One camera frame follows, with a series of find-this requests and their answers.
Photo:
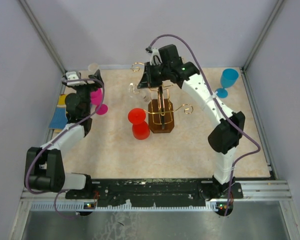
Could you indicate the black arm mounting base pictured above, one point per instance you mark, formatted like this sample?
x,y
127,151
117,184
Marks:
x,y
159,192

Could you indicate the gold wire wine glass rack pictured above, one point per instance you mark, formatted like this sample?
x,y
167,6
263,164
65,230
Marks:
x,y
161,111

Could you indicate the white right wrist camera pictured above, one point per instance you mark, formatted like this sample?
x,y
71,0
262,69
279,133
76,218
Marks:
x,y
155,59

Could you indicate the cyan plastic wine glass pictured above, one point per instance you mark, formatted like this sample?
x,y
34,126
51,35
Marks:
x,y
228,79

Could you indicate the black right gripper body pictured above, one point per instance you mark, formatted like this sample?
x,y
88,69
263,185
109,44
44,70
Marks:
x,y
159,74

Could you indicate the clear wine glass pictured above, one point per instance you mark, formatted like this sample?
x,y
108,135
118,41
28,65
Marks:
x,y
93,68
140,94

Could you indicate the red plastic wine glass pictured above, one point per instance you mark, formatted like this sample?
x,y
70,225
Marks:
x,y
140,128

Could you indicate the magenta plastic wine glass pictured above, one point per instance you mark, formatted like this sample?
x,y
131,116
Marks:
x,y
96,99

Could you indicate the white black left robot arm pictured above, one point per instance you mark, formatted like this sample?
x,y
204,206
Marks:
x,y
44,168

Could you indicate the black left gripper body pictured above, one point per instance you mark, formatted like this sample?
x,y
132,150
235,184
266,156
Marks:
x,y
84,92

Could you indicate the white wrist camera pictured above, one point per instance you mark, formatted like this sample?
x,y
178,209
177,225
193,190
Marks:
x,y
72,79
155,59

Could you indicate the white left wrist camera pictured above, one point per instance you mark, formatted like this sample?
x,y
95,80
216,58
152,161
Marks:
x,y
72,79

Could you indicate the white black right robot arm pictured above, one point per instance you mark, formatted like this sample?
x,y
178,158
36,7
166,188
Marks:
x,y
226,123

